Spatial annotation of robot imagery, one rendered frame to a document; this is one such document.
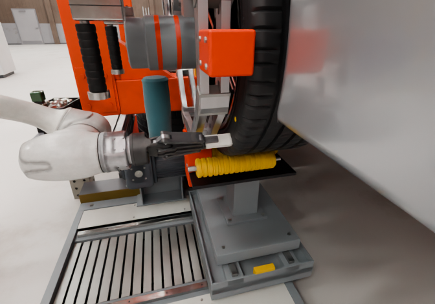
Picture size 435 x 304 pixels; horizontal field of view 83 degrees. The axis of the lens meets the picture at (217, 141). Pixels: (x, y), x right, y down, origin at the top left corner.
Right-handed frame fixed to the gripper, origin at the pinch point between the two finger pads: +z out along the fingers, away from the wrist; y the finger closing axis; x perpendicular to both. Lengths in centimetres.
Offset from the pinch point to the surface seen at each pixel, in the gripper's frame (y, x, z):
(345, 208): -68, -22, 80
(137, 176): -54, 7, -25
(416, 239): -49, -40, 97
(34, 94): -40, 42, -60
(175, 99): -50, 41, -5
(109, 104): -49, 40, -34
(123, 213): -73, -6, -35
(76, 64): -37, 54, -45
